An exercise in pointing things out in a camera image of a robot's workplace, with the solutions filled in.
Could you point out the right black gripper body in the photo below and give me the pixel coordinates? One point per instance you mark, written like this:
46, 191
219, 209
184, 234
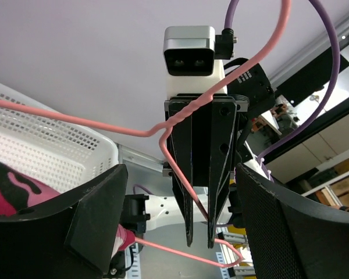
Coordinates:
204, 99

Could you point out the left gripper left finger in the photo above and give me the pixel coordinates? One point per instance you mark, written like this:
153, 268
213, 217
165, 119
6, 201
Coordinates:
69, 236

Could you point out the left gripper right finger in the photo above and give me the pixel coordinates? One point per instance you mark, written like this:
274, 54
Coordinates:
291, 236

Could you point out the pink wire hanger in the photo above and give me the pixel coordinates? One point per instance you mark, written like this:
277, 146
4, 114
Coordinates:
178, 117

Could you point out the pink camouflage trousers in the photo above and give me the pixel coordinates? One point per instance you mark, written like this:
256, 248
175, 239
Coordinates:
19, 191

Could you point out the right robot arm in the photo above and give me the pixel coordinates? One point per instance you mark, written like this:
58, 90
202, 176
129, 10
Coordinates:
207, 146

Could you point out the white perforated plastic basket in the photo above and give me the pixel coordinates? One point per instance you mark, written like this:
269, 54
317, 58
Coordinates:
61, 155

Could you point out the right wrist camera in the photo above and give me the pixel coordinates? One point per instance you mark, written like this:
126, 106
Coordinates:
194, 58

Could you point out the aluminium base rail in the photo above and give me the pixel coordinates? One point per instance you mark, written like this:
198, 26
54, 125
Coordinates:
244, 268

